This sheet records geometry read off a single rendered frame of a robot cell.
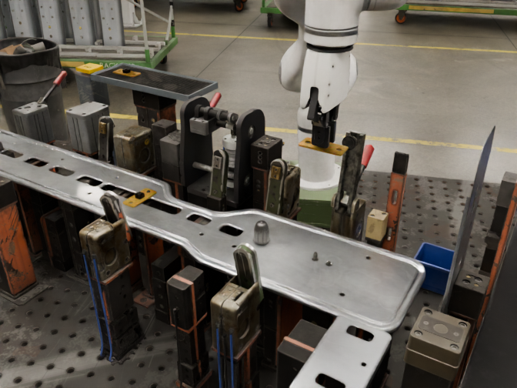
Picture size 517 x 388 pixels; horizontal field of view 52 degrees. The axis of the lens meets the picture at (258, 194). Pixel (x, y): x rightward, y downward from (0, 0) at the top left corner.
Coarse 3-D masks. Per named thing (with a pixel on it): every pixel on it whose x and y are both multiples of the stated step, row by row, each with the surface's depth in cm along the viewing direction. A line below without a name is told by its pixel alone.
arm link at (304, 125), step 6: (354, 60) 155; (354, 66) 154; (354, 72) 155; (354, 78) 155; (300, 108) 165; (306, 108) 163; (300, 114) 164; (306, 114) 162; (300, 120) 164; (306, 120) 162; (300, 126) 166; (306, 126) 163; (306, 132) 165
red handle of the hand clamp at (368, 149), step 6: (366, 150) 117; (372, 150) 118; (366, 156) 117; (366, 162) 116; (360, 174) 115; (348, 192) 114; (342, 198) 114; (348, 198) 113; (342, 204) 113; (348, 204) 113
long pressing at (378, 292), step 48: (48, 144) 153; (48, 192) 130; (96, 192) 130; (192, 240) 112; (240, 240) 112; (288, 240) 112; (336, 240) 112; (288, 288) 99; (336, 288) 99; (384, 288) 99
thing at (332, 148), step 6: (306, 138) 97; (300, 144) 94; (306, 144) 94; (330, 144) 94; (336, 144) 94; (318, 150) 93; (324, 150) 92; (330, 150) 92; (336, 150) 92; (342, 150) 92
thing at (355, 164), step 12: (348, 132) 108; (360, 132) 108; (348, 144) 105; (360, 144) 107; (348, 156) 110; (360, 156) 108; (348, 168) 111; (360, 168) 111; (348, 180) 112; (336, 204) 114
